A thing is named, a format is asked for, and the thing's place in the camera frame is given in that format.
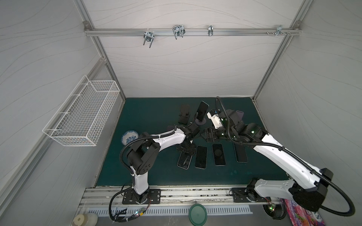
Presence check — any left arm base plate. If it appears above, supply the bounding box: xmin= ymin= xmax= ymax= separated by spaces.
xmin=122 ymin=189 xmax=161 ymax=205

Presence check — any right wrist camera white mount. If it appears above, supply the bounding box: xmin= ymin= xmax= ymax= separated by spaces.
xmin=206 ymin=111 xmax=223 ymax=130

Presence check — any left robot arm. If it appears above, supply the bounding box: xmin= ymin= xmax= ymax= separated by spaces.
xmin=108 ymin=113 xmax=199 ymax=223

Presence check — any green table mat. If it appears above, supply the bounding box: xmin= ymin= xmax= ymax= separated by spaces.
xmin=96 ymin=98 xmax=287 ymax=186

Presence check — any black phone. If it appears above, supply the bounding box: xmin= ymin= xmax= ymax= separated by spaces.
xmin=197 ymin=101 xmax=209 ymax=122
xmin=177 ymin=152 xmax=192 ymax=170

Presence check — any blue white ceramic dish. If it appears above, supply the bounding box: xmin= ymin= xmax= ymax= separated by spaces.
xmin=121 ymin=130 xmax=139 ymax=146

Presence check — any metal hook clamp right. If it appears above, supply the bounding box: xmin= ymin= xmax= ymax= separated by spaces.
xmin=266 ymin=25 xmax=291 ymax=37

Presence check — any aluminium crossbar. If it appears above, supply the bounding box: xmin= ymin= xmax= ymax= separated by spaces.
xmin=85 ymin=27 xmax=302 ymax=37

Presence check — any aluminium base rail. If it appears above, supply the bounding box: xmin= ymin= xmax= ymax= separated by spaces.
xmin=76 ymin=185 xmax=280 ymax=217

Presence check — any grey round stand front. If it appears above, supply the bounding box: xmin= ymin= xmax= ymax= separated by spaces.
xmin=236 ymin=111 xmax=244 ymax=120

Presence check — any metal hook clamp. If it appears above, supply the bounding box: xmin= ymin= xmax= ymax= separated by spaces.
xmin=266 ymin=25 xmax=291 ymax=37
xmin=172 ymin=25 xmax=185 ymax=40
xmin=143 ymin=31 xmax=155 ymax=48

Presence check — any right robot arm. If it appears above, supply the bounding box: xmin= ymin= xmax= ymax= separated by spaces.
xmin=205 ymin=97 xmax=355 ymax=217

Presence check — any green round lid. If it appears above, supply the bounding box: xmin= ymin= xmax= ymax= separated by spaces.
xmin=189 ymin=203 xmax=207 ymax=226

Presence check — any metal hook clamp left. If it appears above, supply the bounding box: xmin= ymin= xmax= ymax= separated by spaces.
xmin=143 ymin=31 xmax=155 ymax=48

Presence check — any metal ring clamp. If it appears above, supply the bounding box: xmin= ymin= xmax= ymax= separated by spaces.
xmin=208 ymin=25 xmax=214 ymax=37

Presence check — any metal hook clamp middle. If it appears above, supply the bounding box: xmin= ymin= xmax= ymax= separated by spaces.
xmin=172 ymin=25 xmax=185 ymax=40

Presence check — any cracked phone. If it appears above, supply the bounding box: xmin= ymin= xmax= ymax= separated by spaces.
xmin=212 ymin=144 xmax=226 ymax=166

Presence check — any black stand back left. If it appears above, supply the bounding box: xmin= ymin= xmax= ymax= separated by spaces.
xmin=178 ymin=104 xmax=190 ymax=125

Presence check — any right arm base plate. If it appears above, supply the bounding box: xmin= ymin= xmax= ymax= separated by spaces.
xmin=229 ymin=187 xmax=270 ymax=203

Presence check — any pink candy bag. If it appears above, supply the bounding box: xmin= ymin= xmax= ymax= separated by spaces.
xmin=284 ymin=199 xmax=326 ymax=226

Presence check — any green-edged phone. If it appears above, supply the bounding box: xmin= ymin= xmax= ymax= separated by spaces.
xmin=195 ymin=146 xmax=207 ymax=169
xmin=234 ymin=144 xmax=248 ymax=163

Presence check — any white wire basket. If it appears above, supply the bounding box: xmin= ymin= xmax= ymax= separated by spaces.
xmin=42 ymin=75 xmax=120 ymax=147

